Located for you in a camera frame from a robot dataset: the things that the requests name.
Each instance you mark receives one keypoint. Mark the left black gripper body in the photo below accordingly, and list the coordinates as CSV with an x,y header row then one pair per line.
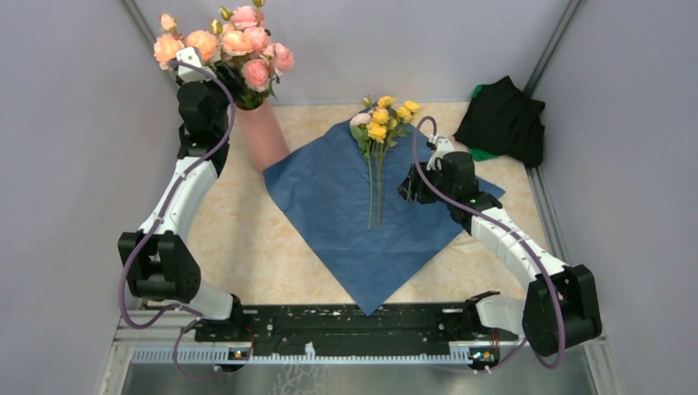
x,y
221,99

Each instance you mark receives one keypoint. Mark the blue wrapping paper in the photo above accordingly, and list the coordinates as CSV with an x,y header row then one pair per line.
x,y
371,246

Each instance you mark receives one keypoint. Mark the small yellow pink flower bouquet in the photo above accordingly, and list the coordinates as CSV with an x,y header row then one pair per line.
x,y
376,131

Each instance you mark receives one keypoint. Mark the pale pink rose stem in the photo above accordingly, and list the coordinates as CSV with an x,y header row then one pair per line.
x,y
233,49

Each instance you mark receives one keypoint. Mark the peach rose stem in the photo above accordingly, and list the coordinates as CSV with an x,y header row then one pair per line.
x,y
205,43

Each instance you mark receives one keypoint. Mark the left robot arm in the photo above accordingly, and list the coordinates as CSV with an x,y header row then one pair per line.
x,y
159,272

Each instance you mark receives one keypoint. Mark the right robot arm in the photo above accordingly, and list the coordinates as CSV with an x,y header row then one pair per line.
x,y
560,308

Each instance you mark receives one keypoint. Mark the pink ceramic vase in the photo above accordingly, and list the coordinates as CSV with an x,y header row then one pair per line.
x,y
263,136

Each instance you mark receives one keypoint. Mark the pink rose bunch in vase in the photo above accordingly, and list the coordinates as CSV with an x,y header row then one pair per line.
x,y
268,62

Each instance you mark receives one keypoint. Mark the green cloth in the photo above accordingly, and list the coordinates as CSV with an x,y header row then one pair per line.
x,y
477,153

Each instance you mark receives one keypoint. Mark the black cloth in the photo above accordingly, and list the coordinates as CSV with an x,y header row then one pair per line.
x,y
503,121

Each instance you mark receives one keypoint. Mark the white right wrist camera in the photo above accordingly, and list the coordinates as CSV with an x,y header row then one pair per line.
x,y
440,147

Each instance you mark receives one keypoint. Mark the left aluminium frame post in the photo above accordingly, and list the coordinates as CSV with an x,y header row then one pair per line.
x,y
148,37

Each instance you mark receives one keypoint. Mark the aluminium frame post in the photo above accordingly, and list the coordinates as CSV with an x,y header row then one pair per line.
x,y
148,37
571,9

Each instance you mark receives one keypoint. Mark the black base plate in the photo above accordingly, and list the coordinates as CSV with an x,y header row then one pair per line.
x,y
344,330

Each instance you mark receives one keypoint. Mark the aluminium front rail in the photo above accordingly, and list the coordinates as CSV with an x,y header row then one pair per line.
x,y
172,338

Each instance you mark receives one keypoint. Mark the right aluminium frame post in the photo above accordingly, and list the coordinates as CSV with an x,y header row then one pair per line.
x,y
571,9

